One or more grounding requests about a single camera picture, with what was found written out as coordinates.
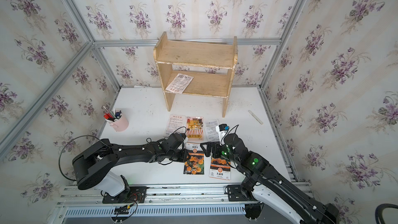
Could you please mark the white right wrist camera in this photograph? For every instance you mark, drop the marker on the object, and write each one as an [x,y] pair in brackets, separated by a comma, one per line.
[222,130]

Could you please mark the white text seed bag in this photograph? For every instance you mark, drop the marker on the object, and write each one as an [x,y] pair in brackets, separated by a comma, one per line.
[210,130]

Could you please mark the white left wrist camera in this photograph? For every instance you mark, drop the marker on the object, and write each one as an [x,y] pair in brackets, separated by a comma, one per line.
[177,139]

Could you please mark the white lower-shelf seed bag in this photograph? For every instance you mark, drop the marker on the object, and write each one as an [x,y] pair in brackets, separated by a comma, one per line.
[179,83]

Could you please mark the white stick on table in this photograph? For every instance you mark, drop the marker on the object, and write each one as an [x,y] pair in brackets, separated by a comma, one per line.
[256,117]

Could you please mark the pink pen cup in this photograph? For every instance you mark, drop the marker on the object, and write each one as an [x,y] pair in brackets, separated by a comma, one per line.
[116,119]

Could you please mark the wooden two-tier shelf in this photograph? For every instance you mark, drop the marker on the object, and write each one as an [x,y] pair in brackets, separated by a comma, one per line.
[168,53]

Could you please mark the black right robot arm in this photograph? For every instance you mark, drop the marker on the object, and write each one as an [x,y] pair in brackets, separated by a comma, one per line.
[265,184]

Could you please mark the white barcode seed bag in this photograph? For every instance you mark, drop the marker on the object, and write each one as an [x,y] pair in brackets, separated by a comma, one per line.
[175,124]

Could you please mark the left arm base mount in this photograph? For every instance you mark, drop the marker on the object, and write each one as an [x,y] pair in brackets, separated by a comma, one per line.
[124,194]

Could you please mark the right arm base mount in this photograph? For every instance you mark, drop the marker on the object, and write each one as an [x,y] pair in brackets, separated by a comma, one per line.
[236,194]

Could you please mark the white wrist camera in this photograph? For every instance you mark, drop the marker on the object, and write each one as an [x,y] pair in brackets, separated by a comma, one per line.
[177,139]
[222,130]

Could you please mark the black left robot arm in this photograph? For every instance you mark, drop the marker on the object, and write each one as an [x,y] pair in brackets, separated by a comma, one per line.
[93,166]

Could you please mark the dark marigold seed bag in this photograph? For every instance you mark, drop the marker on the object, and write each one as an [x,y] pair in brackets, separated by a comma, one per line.
[195,165]

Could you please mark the orange marigold seed bag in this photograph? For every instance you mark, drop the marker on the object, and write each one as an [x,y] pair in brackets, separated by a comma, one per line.
[220,169]

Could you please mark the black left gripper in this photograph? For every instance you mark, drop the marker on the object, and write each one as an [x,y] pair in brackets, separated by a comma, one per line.
[185,154]

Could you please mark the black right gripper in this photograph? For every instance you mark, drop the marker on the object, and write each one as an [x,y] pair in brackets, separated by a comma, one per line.
[215,145]

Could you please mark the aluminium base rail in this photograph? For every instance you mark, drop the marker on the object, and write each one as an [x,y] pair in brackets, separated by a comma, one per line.
[167,200]

